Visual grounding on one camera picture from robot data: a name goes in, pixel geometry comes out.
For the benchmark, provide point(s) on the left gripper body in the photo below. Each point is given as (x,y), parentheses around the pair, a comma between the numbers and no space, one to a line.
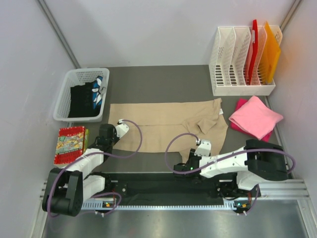
(115,138)

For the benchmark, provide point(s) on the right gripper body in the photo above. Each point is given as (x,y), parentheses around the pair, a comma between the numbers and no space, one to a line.
(191,154)

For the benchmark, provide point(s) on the beige t shirt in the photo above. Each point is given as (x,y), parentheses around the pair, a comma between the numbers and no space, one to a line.
(171,127)

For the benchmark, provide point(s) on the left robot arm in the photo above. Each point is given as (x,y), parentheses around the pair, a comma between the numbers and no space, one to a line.
(68,188)

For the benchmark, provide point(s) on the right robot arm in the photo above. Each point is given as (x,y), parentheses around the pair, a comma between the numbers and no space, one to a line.
(254,163)

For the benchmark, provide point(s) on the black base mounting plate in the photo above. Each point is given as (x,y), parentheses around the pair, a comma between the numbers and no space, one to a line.
(129,184)

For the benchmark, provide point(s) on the black t shirt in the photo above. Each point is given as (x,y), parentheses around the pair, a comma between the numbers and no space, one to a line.
(81,104)

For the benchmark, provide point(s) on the blue white t shirt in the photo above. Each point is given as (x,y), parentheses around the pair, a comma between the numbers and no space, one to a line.
(97,92)

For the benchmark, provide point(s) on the white plastic basket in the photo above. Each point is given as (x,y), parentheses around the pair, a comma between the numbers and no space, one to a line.
(79,77)

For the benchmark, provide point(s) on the light pink folded cloth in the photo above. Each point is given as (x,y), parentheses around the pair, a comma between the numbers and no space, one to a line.
(256,118)

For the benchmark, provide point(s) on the white file organizer rack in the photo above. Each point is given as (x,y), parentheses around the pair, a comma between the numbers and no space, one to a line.
(227,64)

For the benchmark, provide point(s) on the orange folder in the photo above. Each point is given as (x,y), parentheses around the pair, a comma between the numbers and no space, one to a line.
(270,56)

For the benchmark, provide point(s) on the red folder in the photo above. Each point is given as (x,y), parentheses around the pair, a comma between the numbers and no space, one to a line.
(253,50)

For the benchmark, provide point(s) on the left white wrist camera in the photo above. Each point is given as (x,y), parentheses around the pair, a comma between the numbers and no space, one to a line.
(121,128)

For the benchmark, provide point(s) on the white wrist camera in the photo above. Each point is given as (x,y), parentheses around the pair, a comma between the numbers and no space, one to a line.
(121,128)
(203,148)

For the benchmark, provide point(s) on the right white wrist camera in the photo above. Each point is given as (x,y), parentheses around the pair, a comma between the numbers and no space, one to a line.
(203,148)

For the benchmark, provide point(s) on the white slotted cable duct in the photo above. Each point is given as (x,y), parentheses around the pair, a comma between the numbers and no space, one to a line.
(104,205)

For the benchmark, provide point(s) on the aluminium frame rail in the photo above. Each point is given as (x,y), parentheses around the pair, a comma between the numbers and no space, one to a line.
(274,189)

